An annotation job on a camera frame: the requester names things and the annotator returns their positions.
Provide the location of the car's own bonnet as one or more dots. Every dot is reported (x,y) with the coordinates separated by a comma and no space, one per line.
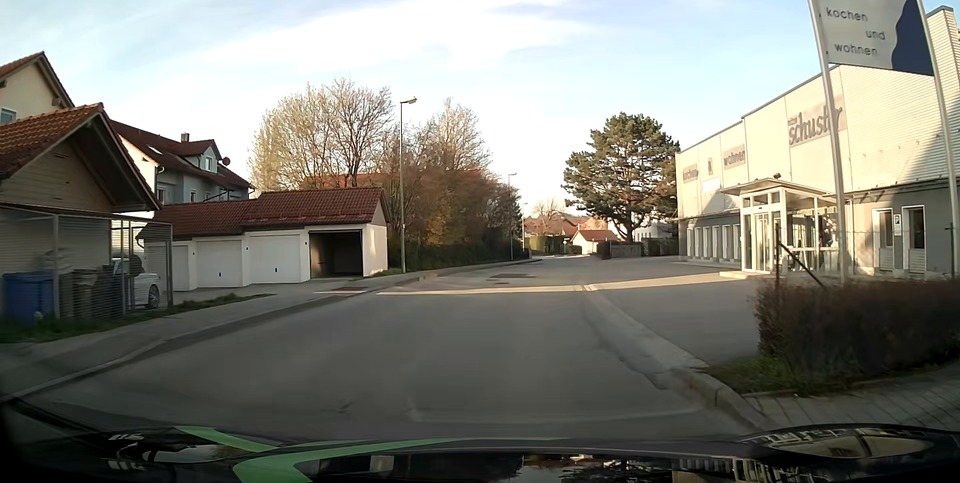
(480,460)

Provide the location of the white furniture store building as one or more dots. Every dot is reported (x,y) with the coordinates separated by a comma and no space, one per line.
(885,168)

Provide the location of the grey house dark red roof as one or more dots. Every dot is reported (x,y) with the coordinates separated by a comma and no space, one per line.
(184,168)

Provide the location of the dark low hedge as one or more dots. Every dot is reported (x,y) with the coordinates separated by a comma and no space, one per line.
(855,329)

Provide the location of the tall grey lamp post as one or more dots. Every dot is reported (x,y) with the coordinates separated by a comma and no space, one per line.
(402,183)

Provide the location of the grey asphalt road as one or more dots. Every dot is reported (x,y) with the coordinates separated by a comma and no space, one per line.
(480,348)

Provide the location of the white parked car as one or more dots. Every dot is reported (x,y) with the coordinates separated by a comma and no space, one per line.
(145,286)

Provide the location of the blue waste container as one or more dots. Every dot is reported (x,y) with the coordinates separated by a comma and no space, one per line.
(28,295)

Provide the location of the grey pavement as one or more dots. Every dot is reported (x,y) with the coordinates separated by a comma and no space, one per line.
(135,333)

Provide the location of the group of bare trees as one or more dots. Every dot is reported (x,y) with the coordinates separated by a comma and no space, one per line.
(375,160)

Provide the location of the white garage building red roof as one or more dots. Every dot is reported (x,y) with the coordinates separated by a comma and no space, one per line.
(277,243)

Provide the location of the beige house with carport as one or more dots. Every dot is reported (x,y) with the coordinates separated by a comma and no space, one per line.
(52,183)

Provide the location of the grass patch under hedge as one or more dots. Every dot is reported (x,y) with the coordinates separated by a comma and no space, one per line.
(757,376)

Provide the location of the large white billboard on posts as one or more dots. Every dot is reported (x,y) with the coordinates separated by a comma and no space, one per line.
(866,10)

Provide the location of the paved block pavement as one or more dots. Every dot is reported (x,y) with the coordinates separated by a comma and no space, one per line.
(877,404)

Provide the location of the large dark pine tree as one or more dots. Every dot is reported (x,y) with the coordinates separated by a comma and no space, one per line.
(624,171)

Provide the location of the dark green hedge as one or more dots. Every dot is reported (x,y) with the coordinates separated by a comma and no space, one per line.
(450,252)

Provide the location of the distant lamp post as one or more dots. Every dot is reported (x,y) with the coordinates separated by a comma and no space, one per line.
(511,216)

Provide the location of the distant houses with red roofs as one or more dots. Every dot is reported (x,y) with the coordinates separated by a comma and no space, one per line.
(574,231)

